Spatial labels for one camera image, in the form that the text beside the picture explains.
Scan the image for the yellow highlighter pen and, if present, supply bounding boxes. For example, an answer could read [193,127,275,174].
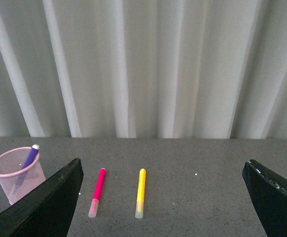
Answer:
[135,168,146,219]

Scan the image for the white pleated curtain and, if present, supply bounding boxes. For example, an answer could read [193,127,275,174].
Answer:
[0,0,287,139]

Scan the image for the pink mesh pen cup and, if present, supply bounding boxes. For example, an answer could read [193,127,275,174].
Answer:
[0,147,46,205]

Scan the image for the pink highlighter pen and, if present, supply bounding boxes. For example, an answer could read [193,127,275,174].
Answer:
[88,168,107,218]

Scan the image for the purple highlighter pen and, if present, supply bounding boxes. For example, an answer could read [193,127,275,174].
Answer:
[12,144,39,195]

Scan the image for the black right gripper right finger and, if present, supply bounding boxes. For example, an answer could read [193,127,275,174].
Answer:
[242,159,287,237]

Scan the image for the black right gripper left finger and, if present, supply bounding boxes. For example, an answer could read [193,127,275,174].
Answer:
[0,158,83,237]

